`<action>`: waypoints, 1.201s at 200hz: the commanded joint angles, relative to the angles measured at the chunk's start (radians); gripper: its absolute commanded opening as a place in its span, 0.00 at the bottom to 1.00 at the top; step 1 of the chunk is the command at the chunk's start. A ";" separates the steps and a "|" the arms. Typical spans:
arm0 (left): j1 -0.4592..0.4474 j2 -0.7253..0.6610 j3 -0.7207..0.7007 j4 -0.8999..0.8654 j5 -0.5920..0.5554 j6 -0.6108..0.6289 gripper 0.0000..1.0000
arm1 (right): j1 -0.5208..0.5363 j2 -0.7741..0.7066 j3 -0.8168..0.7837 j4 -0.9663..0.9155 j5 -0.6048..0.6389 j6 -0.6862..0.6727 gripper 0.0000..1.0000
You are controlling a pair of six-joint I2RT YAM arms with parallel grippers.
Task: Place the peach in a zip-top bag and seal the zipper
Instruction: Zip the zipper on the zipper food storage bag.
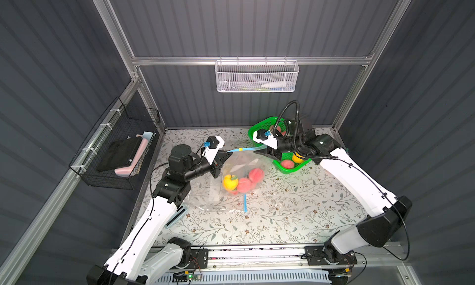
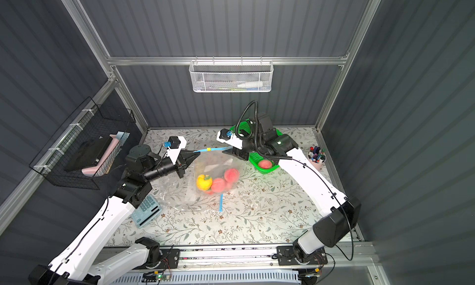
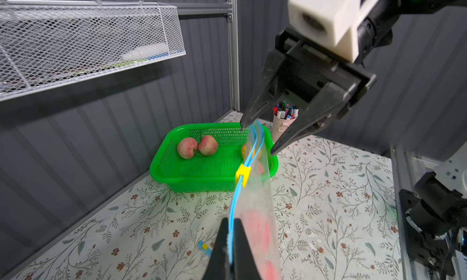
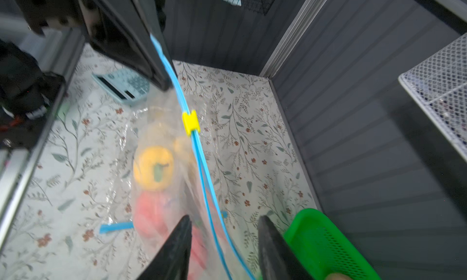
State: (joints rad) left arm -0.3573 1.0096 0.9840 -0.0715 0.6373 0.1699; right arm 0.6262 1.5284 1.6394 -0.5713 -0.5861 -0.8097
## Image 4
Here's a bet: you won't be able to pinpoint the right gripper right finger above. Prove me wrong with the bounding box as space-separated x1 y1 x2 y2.
258 216 313 280

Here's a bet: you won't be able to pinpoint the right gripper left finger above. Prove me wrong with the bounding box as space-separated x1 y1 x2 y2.
137 215 192 280

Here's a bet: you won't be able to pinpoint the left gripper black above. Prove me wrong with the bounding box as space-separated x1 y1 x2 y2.
14 0 171 91

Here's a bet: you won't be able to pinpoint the pink peach with leaf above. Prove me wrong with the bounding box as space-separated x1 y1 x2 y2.
133 191 181 240

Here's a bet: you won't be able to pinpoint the clear zip-top bag blue zipper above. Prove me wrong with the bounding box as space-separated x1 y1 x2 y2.
132 38 255 280

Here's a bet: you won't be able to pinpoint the yellow peach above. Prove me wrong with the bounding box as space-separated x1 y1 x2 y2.
325 273 352 280
133 146 175 191

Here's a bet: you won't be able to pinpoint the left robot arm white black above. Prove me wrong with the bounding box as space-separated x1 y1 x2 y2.
1 0 171 120

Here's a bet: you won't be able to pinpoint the green plastic basket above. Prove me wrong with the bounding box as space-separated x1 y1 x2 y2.
284 208 380 280

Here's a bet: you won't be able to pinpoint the teal calculator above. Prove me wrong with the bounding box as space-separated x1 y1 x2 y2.
92 68 150 106

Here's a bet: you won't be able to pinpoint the white wire wall basket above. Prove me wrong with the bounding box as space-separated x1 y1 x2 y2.
398 34 467 160

